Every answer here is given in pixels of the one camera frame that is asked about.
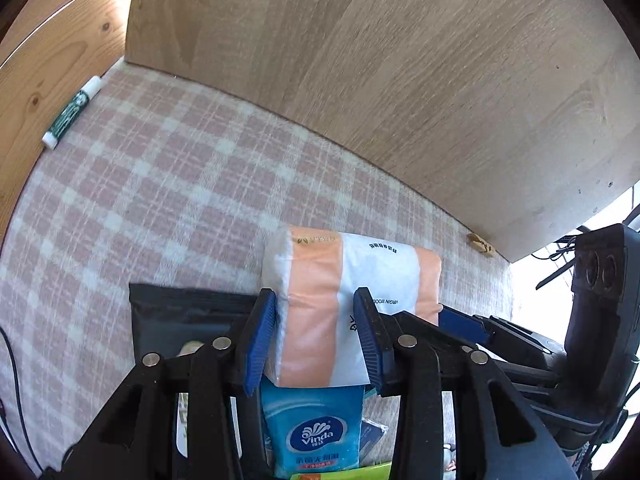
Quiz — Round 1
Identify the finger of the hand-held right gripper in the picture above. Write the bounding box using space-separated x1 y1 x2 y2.
494 357 562 392
439 304 567 369

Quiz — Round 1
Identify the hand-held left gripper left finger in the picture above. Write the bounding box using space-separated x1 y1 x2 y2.
60 287 278 480

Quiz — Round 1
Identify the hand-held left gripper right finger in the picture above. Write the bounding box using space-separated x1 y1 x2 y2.
352 286 581 480

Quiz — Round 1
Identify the orange white tissue pack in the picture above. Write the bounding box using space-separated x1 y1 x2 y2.
261 225 443 390

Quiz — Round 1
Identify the black tripod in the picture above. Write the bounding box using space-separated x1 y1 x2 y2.
530 205 640 291

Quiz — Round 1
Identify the wooden clothespin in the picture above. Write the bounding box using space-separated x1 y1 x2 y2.
466 232 496 257

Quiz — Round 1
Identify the small blue packet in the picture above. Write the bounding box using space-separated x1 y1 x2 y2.
361 416 390 463

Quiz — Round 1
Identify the blue tissue packet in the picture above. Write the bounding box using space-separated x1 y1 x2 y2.
259 379 366 478

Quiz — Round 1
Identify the green squeeze tube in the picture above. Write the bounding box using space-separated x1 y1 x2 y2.
290 461 393 480

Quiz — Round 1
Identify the large wooden board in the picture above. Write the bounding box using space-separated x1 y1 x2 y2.
125 0 640 263

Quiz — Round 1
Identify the green white glue stick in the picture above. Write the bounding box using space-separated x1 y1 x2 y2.
42 76 103 150

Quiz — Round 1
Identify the black charger cable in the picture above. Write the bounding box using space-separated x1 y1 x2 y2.
0 327 38 476

